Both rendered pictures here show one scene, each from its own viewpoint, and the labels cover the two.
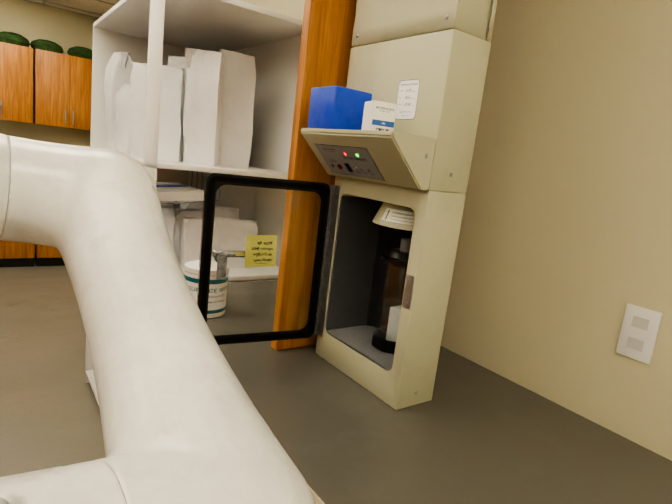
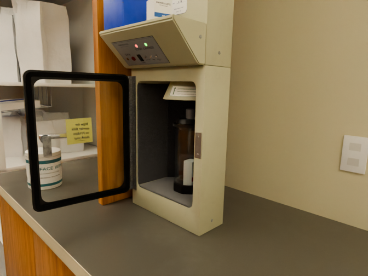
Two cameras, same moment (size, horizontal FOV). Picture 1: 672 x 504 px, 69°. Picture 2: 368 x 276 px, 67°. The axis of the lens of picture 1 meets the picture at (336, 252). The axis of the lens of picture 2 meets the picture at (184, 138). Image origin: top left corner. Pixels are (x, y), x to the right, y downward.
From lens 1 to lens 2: 27 cm
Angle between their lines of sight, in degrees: 9
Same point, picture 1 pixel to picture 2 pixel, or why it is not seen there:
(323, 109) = (114, 12)
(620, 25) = not seen: outside the picture
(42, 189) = not seen: outside the picture
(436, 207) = (211, 78)
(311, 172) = (112, 68)
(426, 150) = (200, 32)
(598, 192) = (315, 62)
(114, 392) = not seen: outside the picture
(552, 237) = (286, 98)
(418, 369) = (211, 202)
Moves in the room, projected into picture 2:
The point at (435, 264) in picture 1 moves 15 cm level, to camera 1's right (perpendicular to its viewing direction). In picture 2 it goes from (215, 122) to (266, 122)
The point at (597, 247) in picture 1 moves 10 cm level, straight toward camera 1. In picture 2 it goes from (318, 100) to (322, 101)
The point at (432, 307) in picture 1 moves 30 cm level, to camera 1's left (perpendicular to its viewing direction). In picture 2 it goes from (216, 155) to (107, 156)
